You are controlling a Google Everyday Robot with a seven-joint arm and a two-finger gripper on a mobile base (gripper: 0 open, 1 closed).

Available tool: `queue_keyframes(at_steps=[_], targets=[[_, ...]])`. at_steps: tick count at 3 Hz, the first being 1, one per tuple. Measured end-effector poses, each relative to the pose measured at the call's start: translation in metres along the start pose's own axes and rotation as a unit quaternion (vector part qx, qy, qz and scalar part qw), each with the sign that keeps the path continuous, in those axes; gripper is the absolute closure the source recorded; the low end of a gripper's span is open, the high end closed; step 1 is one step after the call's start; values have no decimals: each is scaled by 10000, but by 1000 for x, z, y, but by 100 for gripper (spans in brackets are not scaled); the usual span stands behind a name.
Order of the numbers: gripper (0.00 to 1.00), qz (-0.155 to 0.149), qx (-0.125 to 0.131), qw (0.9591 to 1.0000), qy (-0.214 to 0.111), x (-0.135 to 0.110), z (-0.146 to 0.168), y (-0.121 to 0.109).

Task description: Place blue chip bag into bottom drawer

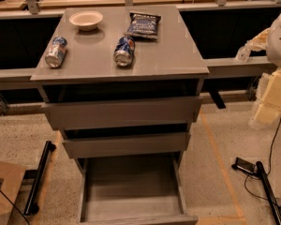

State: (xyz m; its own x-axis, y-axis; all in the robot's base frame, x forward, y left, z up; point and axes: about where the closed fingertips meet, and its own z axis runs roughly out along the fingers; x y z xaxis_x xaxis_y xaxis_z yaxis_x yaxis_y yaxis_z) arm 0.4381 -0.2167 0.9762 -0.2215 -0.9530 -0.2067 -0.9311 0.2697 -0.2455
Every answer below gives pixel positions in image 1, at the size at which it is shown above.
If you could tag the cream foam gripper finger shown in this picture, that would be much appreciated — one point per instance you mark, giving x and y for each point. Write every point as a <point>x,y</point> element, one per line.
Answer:
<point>268,104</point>

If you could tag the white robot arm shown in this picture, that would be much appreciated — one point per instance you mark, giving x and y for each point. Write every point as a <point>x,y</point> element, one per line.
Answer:
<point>273,50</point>

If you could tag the grey drawer cabinet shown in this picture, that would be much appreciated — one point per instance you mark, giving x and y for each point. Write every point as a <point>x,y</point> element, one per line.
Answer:
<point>169,66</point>

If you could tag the open bottom grey drawer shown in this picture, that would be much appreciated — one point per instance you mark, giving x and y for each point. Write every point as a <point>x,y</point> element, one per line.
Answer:
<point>133,190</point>

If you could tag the middle grey drawer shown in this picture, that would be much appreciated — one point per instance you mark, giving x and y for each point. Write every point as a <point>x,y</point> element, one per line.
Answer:
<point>127,145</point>

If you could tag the top grey drawer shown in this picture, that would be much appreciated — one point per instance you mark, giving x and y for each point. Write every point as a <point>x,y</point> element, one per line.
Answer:
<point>123,113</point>

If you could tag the clear sanitizer pump bottle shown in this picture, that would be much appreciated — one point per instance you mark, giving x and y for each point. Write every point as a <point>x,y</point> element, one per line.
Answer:
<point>243,54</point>

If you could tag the black floor power box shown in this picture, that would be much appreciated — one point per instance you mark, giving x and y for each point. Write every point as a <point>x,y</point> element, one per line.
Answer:
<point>243,165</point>

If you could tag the right black floor bar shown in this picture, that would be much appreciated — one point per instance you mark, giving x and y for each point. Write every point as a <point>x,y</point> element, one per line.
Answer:
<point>269,193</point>

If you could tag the black floor bar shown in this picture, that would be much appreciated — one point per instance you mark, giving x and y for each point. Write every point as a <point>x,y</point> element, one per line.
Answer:
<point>269,193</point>
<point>36,175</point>

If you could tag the center blue soda can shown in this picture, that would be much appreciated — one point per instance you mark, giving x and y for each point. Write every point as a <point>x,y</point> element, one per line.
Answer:
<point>124,51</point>

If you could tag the blue soda can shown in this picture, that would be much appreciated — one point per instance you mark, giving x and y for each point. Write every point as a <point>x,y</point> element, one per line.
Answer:
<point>124,51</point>
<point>56,53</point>

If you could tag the white paper bowl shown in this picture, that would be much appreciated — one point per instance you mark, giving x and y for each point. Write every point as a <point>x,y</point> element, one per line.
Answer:
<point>86,20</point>

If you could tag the left blue soda can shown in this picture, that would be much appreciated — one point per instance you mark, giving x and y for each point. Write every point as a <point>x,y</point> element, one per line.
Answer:
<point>56,53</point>

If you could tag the left black floor bar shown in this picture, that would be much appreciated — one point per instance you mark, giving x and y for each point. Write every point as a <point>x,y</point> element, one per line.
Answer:
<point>36,175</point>

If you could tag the cardboard box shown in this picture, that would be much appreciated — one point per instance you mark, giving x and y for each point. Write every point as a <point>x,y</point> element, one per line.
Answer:
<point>11,176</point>

